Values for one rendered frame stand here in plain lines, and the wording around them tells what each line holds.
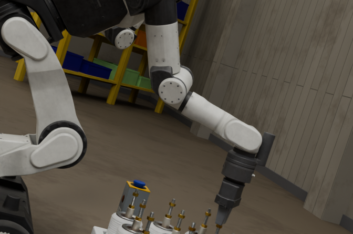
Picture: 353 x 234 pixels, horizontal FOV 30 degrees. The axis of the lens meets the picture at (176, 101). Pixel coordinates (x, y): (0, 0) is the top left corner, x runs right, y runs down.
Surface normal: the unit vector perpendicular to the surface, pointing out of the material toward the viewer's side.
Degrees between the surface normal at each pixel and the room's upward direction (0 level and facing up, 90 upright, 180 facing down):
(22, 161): 106
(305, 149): 90
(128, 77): 90
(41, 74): 113
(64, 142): 90
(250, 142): 90
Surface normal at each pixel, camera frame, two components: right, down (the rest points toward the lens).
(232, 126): -0.04, 0.05
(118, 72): -0.49, -0.11
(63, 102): 0.26, 0.14
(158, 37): -0.21, 0.35
